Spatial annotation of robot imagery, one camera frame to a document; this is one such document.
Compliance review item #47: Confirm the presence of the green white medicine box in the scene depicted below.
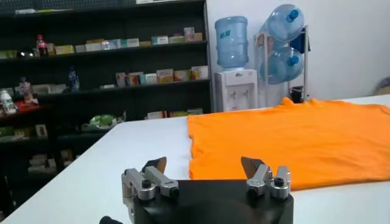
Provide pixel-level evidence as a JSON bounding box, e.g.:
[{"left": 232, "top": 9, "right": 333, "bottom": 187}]
[{"left": 151, "top": 35, "right": 169, "bottom": 46}]

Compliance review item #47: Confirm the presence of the bowl of green packets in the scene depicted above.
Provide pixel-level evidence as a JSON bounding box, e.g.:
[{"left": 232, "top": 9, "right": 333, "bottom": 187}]
[{"left": 81, "top": 110, "right": 127, "bottom": 133}]

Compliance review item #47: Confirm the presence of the yellow white medicine box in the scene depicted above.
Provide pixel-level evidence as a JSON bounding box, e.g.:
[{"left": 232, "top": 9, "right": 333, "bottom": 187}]
[{"left": 54, "top": 44, "right": 75, "bottom": 55}]

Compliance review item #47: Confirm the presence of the blue white medicine box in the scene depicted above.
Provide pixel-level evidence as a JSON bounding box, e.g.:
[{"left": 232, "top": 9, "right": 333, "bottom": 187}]
[{"left": 101, "top": 38, "right": 123, "bottom": 51}]

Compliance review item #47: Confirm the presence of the teal white medicine box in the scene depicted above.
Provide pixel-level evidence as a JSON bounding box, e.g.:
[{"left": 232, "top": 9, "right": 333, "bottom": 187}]
[
  {"left": 121, "top": 38, "right": 140, "bottom": 49},
  {"left": 140, "top": 72, "right": 158, "bottom": 86}
]

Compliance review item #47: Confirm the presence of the pile of grey clothes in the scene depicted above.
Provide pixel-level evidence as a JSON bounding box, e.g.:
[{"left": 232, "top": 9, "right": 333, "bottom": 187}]
[{"left": 374, "top": 76, "right": 390, "bottom": 96}]

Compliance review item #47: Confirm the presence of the orange t-shirt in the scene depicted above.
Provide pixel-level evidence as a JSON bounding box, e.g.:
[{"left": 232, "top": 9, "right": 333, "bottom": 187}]
[{"left": 186, "top": 97, "right": 390, "bottom": 191}]

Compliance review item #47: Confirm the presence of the cola bottle with red cap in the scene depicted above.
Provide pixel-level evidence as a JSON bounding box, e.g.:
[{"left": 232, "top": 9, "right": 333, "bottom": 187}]
[{"left": 35, "top": 33, "right": 49, "bottom": 57}]

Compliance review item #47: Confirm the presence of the white water dispenser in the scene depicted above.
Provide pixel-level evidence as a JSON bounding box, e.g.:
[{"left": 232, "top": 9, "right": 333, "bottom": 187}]
[{"left": 214, "top": 69, "right": 259, "bottom": 113}]

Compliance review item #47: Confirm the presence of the black item hanging on rack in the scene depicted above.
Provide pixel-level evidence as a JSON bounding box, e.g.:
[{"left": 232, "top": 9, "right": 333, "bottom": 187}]
[{"left": 290, "top": 85, "right": 305, "bottom": 104}]

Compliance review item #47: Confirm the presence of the blue drink bottle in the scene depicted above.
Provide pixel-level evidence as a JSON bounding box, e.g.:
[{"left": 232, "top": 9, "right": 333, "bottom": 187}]
[{"left": 67, "top": 65, "right": 81, "bottom": 93}]

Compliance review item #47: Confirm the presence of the red orange medicine box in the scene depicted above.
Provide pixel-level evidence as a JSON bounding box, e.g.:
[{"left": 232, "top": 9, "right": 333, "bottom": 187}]
[{"left": 126, "top": 71, "right": 144, "bottom": 87}]

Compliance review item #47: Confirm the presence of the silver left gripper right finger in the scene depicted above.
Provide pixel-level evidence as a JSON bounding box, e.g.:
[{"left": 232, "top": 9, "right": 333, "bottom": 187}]
[{"left": 240, "top": 156, "right": 292, "bottom": 200}]

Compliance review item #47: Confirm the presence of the white bottle with green label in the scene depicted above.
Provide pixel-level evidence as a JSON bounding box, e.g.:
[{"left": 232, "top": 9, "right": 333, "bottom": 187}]
[{"left": 0, "top": 89, "right": 17, "bottom": 115}]

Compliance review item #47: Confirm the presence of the black shelf unit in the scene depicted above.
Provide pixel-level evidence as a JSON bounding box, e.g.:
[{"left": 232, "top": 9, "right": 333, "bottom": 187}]
[{"left": 0, "top": 0, "right": 213, "bottom": 220}]

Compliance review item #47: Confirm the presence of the orange white medicine box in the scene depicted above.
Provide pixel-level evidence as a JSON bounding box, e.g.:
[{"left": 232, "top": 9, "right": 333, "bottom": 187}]
[{"left": 174, "top": 69, "right": 191, "bottom": 82}]

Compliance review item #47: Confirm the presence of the white metal jug rack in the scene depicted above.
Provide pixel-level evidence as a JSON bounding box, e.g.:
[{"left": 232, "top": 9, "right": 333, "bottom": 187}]
[{"left": 253, "top": 25, "right": 310, "bottom": 108}]

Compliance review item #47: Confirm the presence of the blue water jug with label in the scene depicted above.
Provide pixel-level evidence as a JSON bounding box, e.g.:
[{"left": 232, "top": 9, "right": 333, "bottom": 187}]
[{"left": 214, "top": 16, "right": 249, "bottom": 71}]

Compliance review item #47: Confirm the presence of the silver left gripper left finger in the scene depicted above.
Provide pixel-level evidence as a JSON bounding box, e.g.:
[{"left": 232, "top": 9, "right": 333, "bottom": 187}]
[{"left": 121, "top": 156, "right": 180, "bottom": 208}]

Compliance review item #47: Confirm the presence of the white red medicine box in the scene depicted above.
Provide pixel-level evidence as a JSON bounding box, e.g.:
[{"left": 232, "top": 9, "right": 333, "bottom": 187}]
[{"left": 146, "top": 110, "right": 168, "bottom": 121}]

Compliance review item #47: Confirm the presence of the tall colourful box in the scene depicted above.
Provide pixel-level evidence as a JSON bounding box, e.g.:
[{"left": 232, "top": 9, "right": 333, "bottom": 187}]
[{"left": 183, "top": 26, "right": 196, "bottom": 43}]

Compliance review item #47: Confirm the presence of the yellow orange medicine box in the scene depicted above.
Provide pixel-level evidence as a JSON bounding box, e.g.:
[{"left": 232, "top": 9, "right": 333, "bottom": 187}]
[{"left": 155, "top": 68, "right": 175, "bottom": 84}]

